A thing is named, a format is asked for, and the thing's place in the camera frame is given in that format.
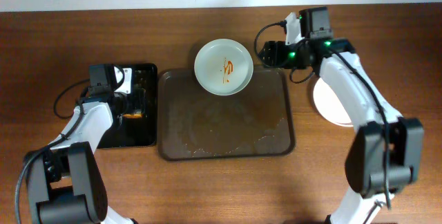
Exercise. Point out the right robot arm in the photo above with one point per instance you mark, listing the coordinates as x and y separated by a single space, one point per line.
385 155

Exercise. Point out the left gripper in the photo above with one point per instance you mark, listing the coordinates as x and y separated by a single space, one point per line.
136 98

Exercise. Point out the black rectangular tray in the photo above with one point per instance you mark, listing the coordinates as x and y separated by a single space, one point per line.
139 132

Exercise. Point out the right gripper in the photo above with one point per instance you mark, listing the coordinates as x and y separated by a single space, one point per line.
274 54

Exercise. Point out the pink plate with sauce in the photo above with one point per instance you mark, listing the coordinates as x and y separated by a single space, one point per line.
329 106

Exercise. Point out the brown serving tray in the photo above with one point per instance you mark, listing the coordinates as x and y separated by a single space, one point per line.
193 124

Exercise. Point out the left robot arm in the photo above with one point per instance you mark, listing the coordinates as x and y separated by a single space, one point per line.
63 181

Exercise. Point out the green and orange sponge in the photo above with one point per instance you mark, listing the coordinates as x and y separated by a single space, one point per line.
133 115

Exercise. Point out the pale blue plate with sauce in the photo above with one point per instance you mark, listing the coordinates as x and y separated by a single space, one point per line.
223 67

